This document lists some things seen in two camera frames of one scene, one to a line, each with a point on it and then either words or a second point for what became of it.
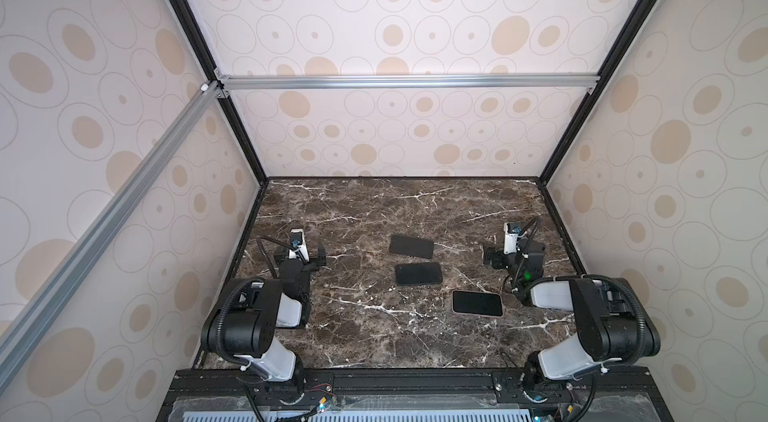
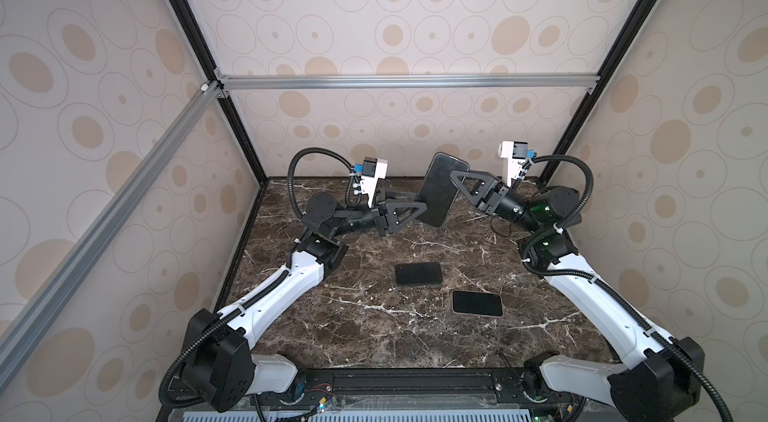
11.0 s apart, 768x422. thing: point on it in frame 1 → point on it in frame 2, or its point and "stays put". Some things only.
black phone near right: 477,302 stays put
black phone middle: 419,273 stays put
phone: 411,246 → 439,189
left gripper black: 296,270 → 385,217
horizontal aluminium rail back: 410,81 stays put
